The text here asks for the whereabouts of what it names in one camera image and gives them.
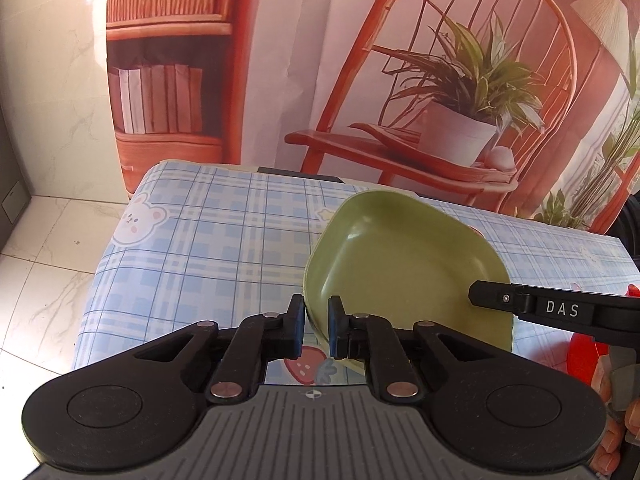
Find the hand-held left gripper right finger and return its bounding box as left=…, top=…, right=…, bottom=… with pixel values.
left=327, top=296, right=501, bottom=403

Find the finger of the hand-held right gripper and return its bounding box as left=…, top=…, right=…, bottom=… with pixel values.
left=469, top=280, right=599, bottom=334

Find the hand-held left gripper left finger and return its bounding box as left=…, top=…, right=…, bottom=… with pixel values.
left=134, top=292, right=307, bottom=403

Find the red bowl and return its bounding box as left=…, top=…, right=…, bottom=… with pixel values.
left=565, top=332, right=613, bottom=391

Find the green square plate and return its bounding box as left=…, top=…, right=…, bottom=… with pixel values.
left=302, top=190, right=516, bottom=376

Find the person's right hand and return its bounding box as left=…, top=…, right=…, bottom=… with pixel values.
left=592, top=367, right=630, bottom=471

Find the blue plaid tablecloth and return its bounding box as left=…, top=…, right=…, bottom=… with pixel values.
left=72, top=160, right=640, bottom=386

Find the dark grey washing machine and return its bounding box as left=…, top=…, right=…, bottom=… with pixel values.
left=0, top=107, right=32, bottom=243

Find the printed wall tapestry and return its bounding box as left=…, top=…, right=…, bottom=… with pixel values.
left=105, top=0, right=640, bottom=236

